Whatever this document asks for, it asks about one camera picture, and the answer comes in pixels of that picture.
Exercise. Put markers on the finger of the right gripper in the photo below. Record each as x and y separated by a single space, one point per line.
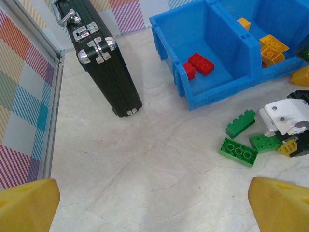
289 148

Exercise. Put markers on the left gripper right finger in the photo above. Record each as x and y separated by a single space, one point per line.
282 207

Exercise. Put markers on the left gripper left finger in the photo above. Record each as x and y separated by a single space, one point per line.
26 207

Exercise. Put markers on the yellow lego piece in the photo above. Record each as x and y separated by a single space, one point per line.
299 77

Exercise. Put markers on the green lego brick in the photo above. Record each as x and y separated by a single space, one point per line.
237 152
264 143
240 123

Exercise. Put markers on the small orange lego brick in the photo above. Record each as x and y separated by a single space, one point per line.
243 23
272 56

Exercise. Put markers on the red lego brick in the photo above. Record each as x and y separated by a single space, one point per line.
189 71
200 64

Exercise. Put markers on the blue three-compartment plastic bin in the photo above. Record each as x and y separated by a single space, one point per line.
217 43

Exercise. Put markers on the black briefcase with metal latches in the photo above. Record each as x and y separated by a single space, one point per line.
106 72

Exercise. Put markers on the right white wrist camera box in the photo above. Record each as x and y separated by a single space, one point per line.
285 116

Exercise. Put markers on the aluminium floor rail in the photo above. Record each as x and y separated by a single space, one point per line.
54 108

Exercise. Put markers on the aluminium frame post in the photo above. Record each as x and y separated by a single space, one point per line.
36 27

